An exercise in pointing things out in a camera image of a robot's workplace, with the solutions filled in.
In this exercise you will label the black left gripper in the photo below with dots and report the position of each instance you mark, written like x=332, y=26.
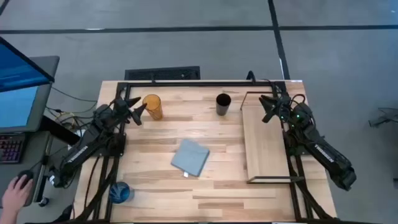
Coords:
x=121, y=107

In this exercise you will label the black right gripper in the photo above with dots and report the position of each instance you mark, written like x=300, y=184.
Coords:
x=280, y=107

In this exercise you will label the tall amber plastic cup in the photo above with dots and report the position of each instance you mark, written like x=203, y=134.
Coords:
x=154, y=107

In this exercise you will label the black cup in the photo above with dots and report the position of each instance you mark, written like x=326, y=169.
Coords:
x=223, y=107

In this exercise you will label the blue glass cup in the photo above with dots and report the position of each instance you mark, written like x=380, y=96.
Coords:
x=119, y=193

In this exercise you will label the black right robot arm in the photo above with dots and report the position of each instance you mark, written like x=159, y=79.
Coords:
x=323, y=152

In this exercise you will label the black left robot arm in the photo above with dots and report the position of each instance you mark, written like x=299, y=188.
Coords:
x=77, y=152

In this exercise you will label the black floor grille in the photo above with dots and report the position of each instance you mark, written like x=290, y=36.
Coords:
x=161, y=73

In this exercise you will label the folded grey cloth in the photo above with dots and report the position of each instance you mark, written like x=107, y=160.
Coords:
x=190, y=157

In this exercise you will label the grey computer desk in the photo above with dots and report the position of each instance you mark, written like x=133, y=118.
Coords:
x=46, y=67

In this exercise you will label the grey-framed computer monitor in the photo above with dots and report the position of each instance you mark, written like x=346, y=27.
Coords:
x=18, y=105

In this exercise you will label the tilted blue computer screen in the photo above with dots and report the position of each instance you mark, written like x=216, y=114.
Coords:
x=18, y=68

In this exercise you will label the black computer mouse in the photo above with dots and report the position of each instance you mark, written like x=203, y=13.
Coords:
x=26, y=175

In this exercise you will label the black caster wheel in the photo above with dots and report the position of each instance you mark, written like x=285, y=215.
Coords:
x=44, y=202

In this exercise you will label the backlit black keyboard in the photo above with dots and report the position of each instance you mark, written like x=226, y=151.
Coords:
x=11, y=149

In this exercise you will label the person's hand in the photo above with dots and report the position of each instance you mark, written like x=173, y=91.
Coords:
x=15, y=196

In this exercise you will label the wooden shelf with metal frame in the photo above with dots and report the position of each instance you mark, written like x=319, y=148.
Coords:
x=264, y=143

